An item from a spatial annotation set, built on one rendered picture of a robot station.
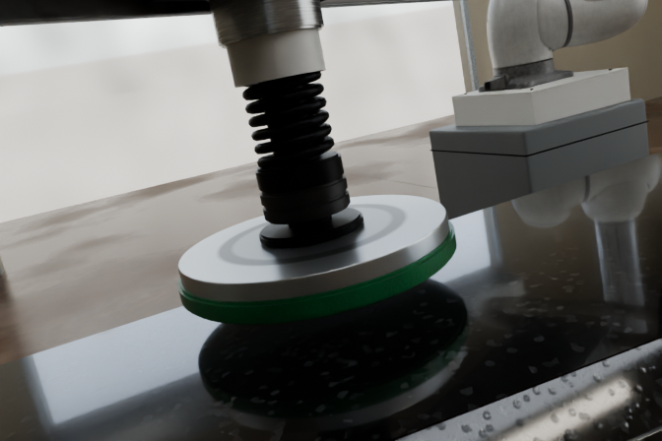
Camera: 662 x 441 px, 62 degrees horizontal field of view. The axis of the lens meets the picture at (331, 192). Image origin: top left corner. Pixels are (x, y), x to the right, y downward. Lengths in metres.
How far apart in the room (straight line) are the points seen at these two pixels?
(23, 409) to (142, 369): 0.07
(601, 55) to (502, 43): 6.19
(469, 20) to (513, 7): 4.85
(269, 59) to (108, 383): 0.24
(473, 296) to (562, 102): 1.09
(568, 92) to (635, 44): 6.71
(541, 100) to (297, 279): 1.13
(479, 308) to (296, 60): 0.21
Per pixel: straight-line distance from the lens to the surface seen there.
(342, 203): 0.42
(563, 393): 0.32
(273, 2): 0.40
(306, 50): 0.40
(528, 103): 1.41
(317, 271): 0.35
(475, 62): 6.37
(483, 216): 0.60
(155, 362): 0.42
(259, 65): 0.40
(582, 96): 1.51
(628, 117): 1.59
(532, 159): 1.37
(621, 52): 7.97
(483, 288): 0.42
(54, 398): 0.43
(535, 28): 1.54
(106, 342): 0.49
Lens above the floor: 0.99
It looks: 11 degrees down
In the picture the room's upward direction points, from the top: 11 degrees counter-clockwise
